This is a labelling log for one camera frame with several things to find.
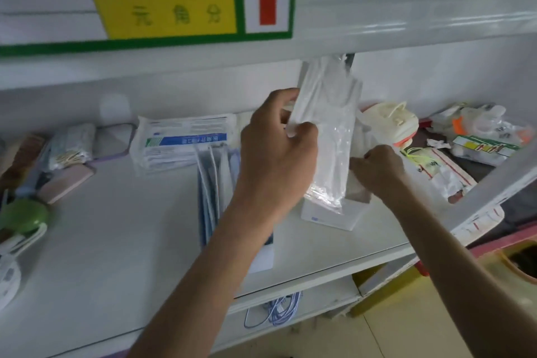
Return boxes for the person's right hand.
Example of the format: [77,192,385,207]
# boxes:
[350,145,408,204]

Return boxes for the person's left hand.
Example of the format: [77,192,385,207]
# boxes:
[234,88,320,225]

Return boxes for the clear plastic packet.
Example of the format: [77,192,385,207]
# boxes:
[286,54,364,214]

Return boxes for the person's right forearm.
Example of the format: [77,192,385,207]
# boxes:
[383,179,537,358]

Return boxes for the person's left forearm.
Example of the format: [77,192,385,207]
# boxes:
[126,198,292,358]

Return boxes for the white cardboard box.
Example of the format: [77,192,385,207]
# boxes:
[300,196,371,232]

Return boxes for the red striped mask packet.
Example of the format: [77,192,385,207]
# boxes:
[401,147,479,205]

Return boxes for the white shelf unit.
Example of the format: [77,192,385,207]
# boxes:
[0,0,537,358]

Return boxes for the row of blue white packets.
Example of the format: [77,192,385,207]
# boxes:
[196,145,276,274]

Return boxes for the blue white mask packet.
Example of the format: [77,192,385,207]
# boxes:
[129,114,241,176]

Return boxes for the green labelled packet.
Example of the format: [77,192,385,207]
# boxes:
[450,135,522,168]

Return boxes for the clear bag of white items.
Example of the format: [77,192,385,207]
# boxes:
[430,103,534,145]

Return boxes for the yellow bin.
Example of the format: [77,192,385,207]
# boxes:
[476,238,537,322]

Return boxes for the purple framed case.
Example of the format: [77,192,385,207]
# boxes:
[91,122,137,162]

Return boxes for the cotton swab packet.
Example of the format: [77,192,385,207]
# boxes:
[47,123,96,171]

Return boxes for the pink flat box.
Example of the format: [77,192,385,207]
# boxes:
[37,164,96,206]

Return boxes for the brown packet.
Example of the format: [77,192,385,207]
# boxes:
[0,132,48,191]

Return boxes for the green round container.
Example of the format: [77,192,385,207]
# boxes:
[0,198,52,235]

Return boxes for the white round device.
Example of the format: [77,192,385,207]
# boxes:
[0,253,22,313]

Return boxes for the white cup mask yellow straps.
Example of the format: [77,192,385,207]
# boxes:
[359,101,420,149]

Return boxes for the blue white cable bundle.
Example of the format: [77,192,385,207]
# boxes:
[244,291,303,329]

